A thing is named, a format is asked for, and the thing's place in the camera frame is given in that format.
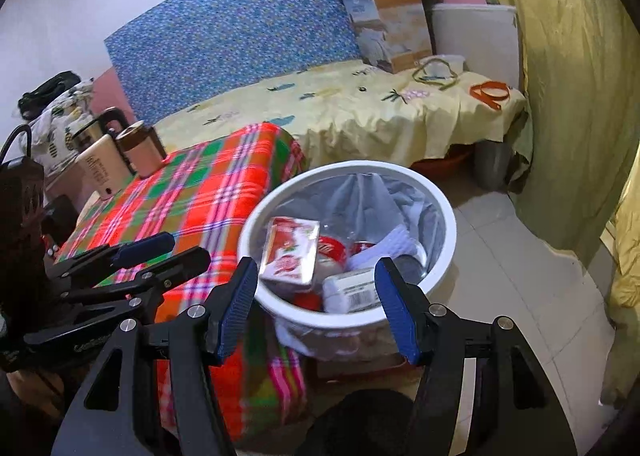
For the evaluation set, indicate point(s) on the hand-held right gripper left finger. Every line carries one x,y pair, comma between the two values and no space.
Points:
235,306

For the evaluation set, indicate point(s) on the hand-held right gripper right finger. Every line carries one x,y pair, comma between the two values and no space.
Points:
395,308

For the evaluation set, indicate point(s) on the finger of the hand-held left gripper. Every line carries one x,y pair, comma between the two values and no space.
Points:
145,248
180,268

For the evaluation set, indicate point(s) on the purple and white drink carton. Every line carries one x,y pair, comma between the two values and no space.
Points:
350,292

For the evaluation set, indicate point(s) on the white round trash bin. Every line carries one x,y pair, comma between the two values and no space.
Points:
345,320

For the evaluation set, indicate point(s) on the white foam net sleeve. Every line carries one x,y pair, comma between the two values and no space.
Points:
400,242

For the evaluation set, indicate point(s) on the red drink can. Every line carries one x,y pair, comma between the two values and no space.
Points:
365,247

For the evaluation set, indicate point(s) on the red and white carton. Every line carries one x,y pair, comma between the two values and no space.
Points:
290,256

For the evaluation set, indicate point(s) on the red label plastic bottle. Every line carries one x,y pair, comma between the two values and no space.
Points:
330,248

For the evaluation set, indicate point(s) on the plaid tablecloth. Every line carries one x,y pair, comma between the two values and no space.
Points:
200,186

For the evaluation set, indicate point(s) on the pink mug with brown lid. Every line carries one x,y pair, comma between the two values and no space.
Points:
142,154

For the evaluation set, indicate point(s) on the pineapple print quilt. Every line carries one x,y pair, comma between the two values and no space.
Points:
62,116

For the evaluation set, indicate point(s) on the black bag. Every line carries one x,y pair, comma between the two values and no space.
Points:
47,91

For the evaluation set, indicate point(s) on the clear bin liner bag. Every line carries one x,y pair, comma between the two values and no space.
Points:
310,196

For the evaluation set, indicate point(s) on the red basin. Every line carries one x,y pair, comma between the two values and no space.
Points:
445,164

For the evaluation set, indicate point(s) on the grey bed leg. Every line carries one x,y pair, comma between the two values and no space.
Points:
492,164

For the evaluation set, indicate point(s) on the yellow printed bed sheet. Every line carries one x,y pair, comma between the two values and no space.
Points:
350,116

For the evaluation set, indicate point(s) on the blue floral mattress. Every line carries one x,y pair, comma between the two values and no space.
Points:
240,31

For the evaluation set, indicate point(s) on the cardboard quilt box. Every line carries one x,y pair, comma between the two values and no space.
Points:
395,31

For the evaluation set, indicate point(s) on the white panel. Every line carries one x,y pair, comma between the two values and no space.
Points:
475,36

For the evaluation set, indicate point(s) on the yellow green curtain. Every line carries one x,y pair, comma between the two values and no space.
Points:
575,86

